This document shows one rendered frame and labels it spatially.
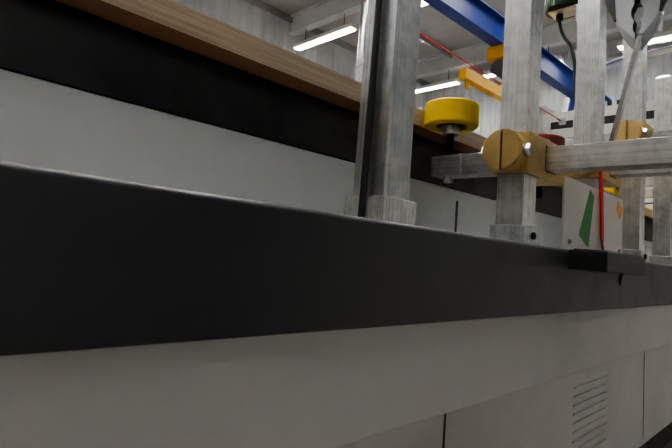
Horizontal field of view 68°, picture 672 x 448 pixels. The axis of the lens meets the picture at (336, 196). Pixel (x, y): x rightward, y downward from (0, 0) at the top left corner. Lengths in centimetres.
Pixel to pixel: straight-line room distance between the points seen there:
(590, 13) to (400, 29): 55
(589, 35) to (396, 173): 59
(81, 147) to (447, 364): 41
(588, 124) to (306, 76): 48
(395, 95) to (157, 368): 28
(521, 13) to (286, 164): 35
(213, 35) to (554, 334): 59
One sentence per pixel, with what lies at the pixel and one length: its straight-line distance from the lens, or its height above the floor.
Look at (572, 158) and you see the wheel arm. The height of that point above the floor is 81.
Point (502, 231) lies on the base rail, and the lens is 64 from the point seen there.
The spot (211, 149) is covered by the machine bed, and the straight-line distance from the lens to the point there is 57.
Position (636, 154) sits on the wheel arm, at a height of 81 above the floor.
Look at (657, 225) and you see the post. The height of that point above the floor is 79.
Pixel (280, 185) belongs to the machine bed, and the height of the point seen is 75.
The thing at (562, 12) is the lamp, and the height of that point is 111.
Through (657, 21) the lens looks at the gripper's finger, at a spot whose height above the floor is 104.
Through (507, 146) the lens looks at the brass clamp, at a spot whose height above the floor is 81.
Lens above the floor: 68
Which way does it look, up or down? 6 degrees up
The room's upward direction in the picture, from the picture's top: 5 degrees clockwise
